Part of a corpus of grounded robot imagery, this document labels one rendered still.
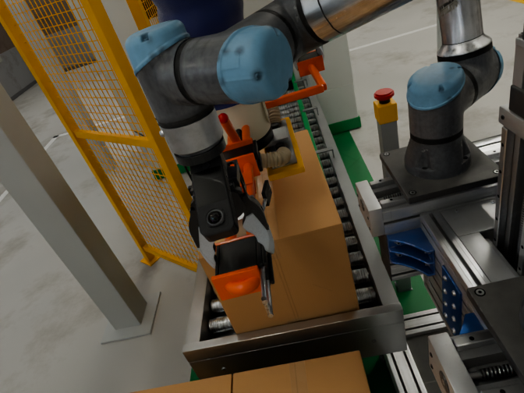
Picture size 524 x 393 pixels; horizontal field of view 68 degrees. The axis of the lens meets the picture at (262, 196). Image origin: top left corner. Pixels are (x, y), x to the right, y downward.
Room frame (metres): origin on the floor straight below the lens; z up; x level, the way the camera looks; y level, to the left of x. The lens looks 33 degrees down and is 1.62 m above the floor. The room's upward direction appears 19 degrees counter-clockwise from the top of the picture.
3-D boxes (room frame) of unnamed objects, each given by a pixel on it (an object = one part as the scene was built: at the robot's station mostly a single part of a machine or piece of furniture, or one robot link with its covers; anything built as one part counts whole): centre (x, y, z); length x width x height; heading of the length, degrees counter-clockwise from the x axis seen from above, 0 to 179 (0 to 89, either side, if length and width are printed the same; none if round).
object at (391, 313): (0.79, 0.05, 0.58); 0.70 x 0.03 x 0.06; 81
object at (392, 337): (0.79, 0.05, 0.47); 0.70 x 0.03 x 0.15; 81
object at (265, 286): (0.52, 0.01, 1.20); 0.31 x 0.03 x 0.05; 173
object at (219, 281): (0.48, 0.07, 1.20); 0.08 x 0.07 x 0.05; 173
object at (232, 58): (0.45, -0.03, 1.51); 0.11 x 0.11 x 0.08; 49
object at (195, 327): (2.00, 0.20, 0.50); 2.31 x 0.05 x 0.19; 171
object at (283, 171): (1.06, -0.10, 1.10); 0.34 x 0.10 x 0.05; 173
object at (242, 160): (0.82, 0.02, 1.20); 0.10 x 0.08 x 0.06; 83
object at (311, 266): (1.11, -0.02, 0.75); 0.60 x 0.40 x 0.40; 173
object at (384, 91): (1.28, -0.53, 1.02); 0.07 x 0.07 x 0.04
